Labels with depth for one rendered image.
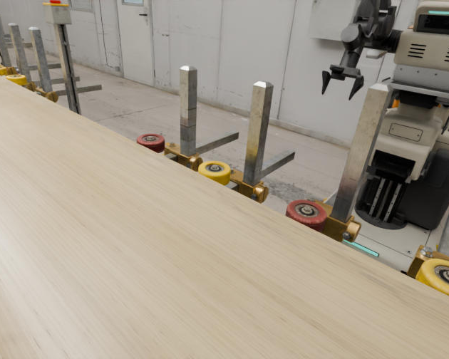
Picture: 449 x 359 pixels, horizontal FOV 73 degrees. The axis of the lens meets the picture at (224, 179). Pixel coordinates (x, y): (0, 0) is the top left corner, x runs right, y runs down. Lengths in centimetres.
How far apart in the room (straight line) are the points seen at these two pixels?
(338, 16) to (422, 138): 197
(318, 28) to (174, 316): 309
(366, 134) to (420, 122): 86
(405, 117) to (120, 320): 134
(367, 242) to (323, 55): 230
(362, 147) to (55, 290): 57
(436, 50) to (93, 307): 136
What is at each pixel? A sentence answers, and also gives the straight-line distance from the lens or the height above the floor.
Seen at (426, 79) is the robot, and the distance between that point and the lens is 143.
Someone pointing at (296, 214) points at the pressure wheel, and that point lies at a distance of 61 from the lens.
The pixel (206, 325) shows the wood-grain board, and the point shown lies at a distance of 42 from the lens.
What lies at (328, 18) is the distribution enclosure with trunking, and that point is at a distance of 328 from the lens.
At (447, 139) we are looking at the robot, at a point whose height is 78.
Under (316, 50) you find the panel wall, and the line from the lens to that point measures 357.
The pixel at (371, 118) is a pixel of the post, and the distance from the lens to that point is 63.
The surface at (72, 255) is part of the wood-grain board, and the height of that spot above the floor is 90.
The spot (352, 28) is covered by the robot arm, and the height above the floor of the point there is 122.
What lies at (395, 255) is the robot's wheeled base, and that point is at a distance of 170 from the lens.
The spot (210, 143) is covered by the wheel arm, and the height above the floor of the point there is 83.
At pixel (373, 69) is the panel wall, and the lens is 338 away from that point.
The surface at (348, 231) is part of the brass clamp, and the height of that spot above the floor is 84.
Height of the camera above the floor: 125
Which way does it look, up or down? 30 degrees down
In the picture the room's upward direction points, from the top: 4 degrees clockwise
